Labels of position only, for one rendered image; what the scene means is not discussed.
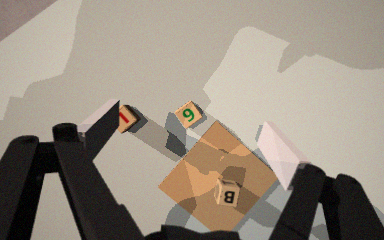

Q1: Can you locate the tan square mat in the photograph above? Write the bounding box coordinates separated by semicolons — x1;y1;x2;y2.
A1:
158;121;278;231

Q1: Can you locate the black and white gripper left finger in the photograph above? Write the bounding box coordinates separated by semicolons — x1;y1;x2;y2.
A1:
0;99;146;240

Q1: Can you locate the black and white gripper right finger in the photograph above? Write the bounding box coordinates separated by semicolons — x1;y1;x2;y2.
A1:
257;121;384;240

